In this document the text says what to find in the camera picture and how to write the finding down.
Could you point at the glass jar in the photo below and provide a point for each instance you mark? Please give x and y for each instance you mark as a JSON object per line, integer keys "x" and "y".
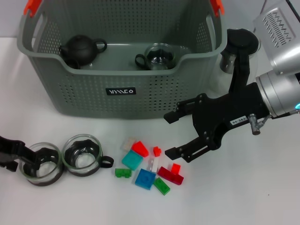
{"x": 159, "y": 52}

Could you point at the green rectangular block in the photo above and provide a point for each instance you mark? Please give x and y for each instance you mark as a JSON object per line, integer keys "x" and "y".
{"x": 161, "y": 186}

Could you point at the teal square block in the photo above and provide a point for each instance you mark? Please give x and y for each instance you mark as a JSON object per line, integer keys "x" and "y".
{"x": 132, "y": 160}

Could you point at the glass teacup with black holder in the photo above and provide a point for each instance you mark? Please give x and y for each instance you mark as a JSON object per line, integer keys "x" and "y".
{"x": 47, "y": 178}

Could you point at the black ceramic teapot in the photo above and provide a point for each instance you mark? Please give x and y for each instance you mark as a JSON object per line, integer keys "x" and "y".
{"x": 79, "y": 50}

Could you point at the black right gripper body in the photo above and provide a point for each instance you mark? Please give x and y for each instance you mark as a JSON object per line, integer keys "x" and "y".
{"x": 222, "y": 110}

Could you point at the white small block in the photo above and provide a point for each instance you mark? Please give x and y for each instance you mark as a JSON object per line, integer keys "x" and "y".
{"x": 153, "y": 165}

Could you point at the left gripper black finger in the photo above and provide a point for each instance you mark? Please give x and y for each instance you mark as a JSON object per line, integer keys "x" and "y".
{"x": 9, "y": 167}
{"x": 31, "y": 159}

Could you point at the dark red long block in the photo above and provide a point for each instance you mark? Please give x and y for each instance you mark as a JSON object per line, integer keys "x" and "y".
{"x": 168, "y": 177}

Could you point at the blue square block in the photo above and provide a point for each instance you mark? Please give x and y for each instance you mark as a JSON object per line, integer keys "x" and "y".
{"x": 145, "y": 179}

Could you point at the green car shaped block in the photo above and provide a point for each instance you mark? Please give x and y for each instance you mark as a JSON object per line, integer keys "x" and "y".
{"x": 122, "y": 173}

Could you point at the translucent white pink block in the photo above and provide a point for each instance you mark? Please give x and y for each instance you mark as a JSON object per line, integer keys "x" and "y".
{"x": 127, "y": 143}

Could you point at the orange red sloped block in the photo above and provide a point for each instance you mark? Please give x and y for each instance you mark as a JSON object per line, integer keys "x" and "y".
{"x": 140, "y": 148}

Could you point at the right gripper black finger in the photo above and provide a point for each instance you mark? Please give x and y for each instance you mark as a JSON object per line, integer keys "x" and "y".
{"x": 187, "y": 151}
{"x": 178, "y": 112}

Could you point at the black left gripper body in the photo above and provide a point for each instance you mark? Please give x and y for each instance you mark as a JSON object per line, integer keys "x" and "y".
{"x": 11, "y": 150}

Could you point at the red small square block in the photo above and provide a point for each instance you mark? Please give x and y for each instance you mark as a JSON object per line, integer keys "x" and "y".
{"x": 175, "y": 168}

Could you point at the tiny red stud block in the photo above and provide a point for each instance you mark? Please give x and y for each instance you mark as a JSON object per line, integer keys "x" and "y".
{"x": 157, "y": 152}

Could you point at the grey perforated plastic storage basket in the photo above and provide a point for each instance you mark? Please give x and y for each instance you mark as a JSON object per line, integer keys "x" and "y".
{"x": 122, "y": 103}

